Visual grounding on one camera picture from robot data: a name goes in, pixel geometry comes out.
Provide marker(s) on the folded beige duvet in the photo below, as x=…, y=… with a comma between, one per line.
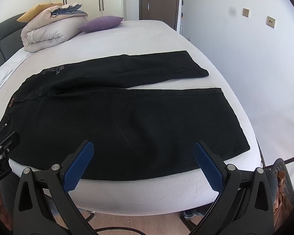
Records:
x=49, y=33

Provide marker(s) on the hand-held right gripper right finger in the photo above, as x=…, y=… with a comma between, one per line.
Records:
x=205, y=161

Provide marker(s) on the purple pillow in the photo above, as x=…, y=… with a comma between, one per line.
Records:
x=100, y=23

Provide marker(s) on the grey shoe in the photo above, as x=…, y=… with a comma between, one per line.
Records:
x=192, y=213

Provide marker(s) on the white pole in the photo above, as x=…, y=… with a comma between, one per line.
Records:
x=181, y=17

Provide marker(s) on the black pants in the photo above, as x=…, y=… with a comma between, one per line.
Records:
x=127, y=117

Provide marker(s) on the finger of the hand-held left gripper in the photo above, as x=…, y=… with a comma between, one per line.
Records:
x=9, y=140

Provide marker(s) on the blue folded cloth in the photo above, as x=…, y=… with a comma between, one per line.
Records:
x=71, y=12

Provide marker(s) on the brown door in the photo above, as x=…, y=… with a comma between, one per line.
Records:
x=161, y=2

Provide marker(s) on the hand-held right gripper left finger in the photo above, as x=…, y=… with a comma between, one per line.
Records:
x=82, y=159

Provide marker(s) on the grey padded headboard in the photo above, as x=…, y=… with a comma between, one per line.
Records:
x=0, y=41

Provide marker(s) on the brown cloth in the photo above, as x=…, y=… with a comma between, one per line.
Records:
x=283, y=195

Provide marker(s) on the yellow pillow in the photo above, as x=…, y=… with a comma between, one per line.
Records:
x=30, y=13

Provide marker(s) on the white bed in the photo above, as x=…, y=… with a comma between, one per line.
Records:
x=149, y=36

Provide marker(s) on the black mesh chair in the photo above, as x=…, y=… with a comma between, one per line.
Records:
x=288, y=178

